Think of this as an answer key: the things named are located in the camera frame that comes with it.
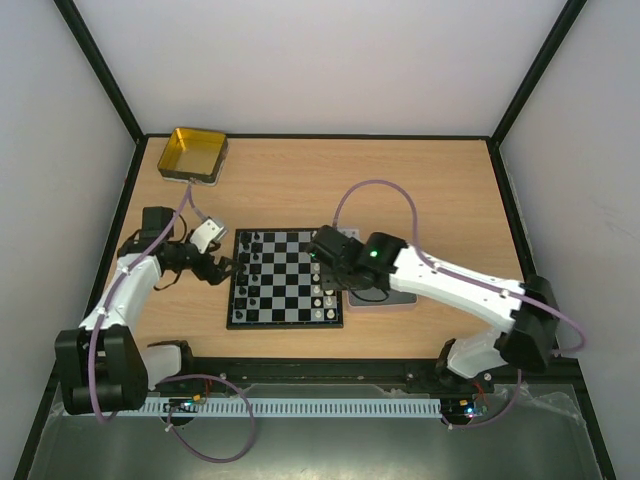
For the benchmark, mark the white slotted cable duct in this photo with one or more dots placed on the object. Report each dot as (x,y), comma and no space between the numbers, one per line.
(294,408)

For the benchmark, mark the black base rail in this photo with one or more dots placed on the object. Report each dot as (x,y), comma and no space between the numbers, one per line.
(419,376)

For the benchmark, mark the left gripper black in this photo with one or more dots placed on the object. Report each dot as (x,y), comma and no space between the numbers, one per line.
(216,277)

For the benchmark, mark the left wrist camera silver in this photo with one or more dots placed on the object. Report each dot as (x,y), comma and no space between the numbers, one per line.
(210,231)

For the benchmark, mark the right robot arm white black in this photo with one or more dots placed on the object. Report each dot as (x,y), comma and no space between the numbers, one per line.
(521,330)

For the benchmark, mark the grey tray with pink rim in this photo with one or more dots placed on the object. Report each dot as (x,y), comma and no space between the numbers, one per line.
(373,292)

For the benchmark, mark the black white chess board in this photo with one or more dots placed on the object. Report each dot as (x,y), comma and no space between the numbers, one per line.
(278,279)

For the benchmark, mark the yellow metal tin box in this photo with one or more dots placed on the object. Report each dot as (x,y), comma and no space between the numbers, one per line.
(194,155)

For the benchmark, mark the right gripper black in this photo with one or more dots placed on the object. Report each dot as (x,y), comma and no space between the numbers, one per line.
(326,245)

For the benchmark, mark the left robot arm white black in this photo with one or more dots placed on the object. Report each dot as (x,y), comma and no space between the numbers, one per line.
(107,332)

